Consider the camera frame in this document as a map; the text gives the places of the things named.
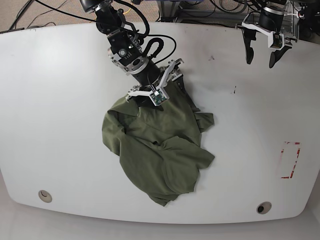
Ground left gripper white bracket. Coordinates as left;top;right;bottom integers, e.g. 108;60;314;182
239;13;298;69

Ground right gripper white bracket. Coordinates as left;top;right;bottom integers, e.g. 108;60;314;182
126;58;187;107

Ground olive green t-shirt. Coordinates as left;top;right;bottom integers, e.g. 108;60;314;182
102;81;215;206

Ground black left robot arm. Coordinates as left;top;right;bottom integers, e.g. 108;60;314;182
236;0;304;69

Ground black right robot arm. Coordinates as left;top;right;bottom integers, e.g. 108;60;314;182
80;0;183;107

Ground red tape rectangle marking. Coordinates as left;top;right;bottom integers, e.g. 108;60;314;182
277;141;301;180

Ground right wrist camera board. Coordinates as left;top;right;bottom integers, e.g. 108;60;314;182
149;89;168;107

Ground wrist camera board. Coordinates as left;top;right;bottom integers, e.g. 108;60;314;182
270;33;284;49
149;89;168;107

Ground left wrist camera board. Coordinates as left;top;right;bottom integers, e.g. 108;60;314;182
270;33;284;49

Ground aluminium frame stand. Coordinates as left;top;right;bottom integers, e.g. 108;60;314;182
156;0;301;38

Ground right table cable grommet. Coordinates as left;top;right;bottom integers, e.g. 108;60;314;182
256;201;272;215

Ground table cable grommet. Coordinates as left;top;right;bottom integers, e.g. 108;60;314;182
38;190;53;203
256;201;272;215

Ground left table cable grommet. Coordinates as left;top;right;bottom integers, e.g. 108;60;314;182
38;190;53;203

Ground black cables on floor left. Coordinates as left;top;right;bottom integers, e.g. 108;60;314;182
0;0;70;33

